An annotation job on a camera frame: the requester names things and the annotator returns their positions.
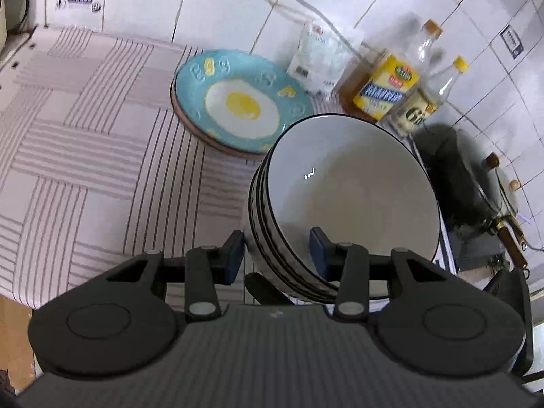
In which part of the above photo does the white plastic seasoning bag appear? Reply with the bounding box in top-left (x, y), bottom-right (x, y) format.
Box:
top-left (286, 20), bottom-right (362, 98)

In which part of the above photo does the clear bottle with cork cap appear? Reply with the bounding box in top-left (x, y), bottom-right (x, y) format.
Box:
top-left (402, 18), bottom-right (445, 90)

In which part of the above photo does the black wok with wooden handle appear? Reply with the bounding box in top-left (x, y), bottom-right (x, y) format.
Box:
top-left (414, 123), bottom-right (530, 269)

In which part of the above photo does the wooden cabinet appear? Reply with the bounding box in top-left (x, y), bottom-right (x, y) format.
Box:
top-left (0, 294), bottom-right (35, 394)

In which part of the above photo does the striped tablecloth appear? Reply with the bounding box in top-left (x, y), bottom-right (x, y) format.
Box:
top-left (0, 25), bottom-right (447, 311)

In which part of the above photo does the wall notice sticker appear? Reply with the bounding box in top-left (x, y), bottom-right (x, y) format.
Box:
top-left (498, 24), bottom-right (526, 61)

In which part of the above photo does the white bowl with black rim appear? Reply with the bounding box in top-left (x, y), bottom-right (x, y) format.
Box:
top-left (253, 164), bottom-right (336, 303)
top-left (259, 113), bottom-right (443, 302)
top-left (242, 166), bottom-right (336, 305)

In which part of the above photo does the glass lid with wooden knob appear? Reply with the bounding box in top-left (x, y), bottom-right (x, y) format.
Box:
top-left (472, 152), bottom-right (523, 231)

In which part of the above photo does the blue egg print plate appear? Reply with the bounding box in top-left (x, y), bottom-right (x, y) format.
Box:
top-left (174, 50), bottom-right (315, 155)

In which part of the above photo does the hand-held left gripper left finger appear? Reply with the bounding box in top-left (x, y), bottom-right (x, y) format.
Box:
top-left (106, 229), bottom-right (246, 323)

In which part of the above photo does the clear bottle with yellow cap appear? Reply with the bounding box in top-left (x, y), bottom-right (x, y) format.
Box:
top-left (387, 55), bottom-right (470, 139)

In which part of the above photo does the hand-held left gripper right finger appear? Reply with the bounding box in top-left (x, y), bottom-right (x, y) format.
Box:
top-left (309, 226), bottom-right (453, 323)

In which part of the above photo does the yellow label cooking wine bottle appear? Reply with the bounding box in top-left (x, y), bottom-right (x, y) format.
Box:
top-left (338, 13), bottom-right (426, 122)

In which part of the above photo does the gas stove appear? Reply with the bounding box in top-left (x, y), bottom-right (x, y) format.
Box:
top-left (438, 217), bottom-right (511, 273)

